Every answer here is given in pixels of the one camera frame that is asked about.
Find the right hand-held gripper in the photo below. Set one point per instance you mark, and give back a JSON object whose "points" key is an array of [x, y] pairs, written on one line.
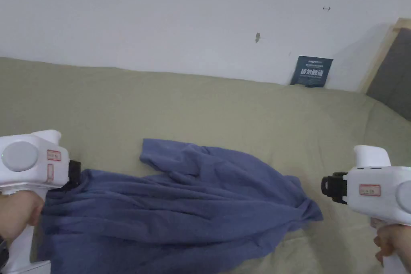
{"points": [[375, 190]]}

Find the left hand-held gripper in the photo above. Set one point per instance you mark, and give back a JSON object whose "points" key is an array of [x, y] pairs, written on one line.
{"points": [[30, 165]]}

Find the dark blue shirt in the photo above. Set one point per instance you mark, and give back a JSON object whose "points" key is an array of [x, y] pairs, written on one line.
{"points": [[173, 203]]}

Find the person's right hand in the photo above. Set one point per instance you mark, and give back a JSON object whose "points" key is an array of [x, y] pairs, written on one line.
{"points": [[393, 238]]}

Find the person's left hand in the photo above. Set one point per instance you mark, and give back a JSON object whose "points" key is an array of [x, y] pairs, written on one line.
{"points": [[17, 214]]}

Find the grey padded headboard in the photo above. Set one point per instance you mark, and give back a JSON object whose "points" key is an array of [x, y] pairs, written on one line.
{"points": [[393, 68]]}

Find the dark blue printed card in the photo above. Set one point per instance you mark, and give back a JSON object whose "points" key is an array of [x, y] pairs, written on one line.
{"points": [[311, 71]]}

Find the bed with beige sheet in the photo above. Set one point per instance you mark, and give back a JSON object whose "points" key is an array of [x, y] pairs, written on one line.
{"points": [[199, 110]]}

